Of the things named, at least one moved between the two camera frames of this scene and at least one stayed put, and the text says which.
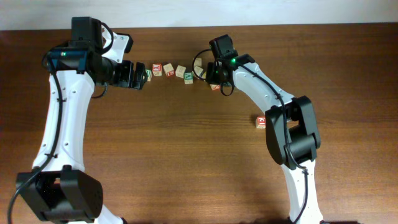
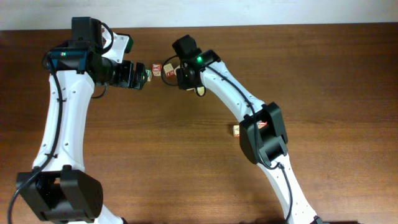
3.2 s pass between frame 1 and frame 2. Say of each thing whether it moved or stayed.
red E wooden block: stayed
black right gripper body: moved
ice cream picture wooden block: moved
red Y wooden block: stayed
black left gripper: stayed
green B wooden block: stayed
